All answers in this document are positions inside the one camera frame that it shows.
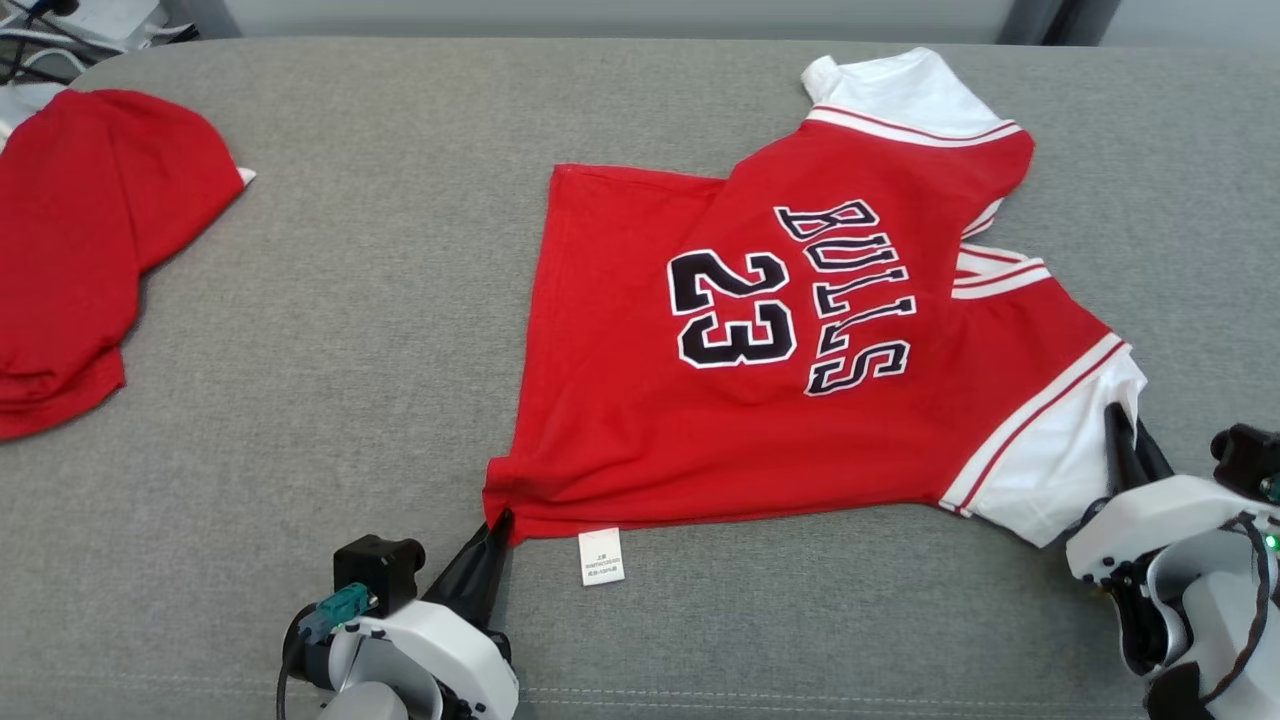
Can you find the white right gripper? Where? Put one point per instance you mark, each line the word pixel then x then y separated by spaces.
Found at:
pixel 1150 515

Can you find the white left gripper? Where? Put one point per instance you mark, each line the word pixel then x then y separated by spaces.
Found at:
pixel 450 650

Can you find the red Bulls 23 jersey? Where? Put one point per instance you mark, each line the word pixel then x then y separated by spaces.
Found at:
pixel 650 450

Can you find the plain red shorts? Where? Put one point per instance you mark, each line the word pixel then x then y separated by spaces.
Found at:
pixel 80 250

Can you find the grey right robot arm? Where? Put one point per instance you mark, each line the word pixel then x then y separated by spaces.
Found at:
pixel 1215 610

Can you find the grey fabric sofa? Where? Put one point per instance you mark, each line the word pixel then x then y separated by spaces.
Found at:
pixel 350 300

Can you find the grey partition foot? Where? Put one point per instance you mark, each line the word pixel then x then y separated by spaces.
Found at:
pixel 1025 20
pixel 205 15

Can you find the large white power strip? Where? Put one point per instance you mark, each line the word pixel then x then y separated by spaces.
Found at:
pixel 100 20

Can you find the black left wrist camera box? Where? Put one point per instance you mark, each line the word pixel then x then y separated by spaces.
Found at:
pixel 375 570

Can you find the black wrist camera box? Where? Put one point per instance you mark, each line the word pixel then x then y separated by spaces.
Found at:
pixel 1245 460
pixel 375 570

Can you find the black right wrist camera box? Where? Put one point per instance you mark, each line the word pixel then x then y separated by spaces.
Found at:
pixel 1245 460

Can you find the teal right camera connector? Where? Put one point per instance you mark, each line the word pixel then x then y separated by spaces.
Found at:
pixel 1272 488

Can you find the teal camera connector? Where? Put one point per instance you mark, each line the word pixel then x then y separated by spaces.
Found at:
pixel 340 608
pixel 1272 488

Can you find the teal left camera connector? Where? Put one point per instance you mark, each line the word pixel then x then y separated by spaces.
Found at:
pixel 340 608

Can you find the dark partition post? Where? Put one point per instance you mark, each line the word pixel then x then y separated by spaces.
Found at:
pixel 1085 18

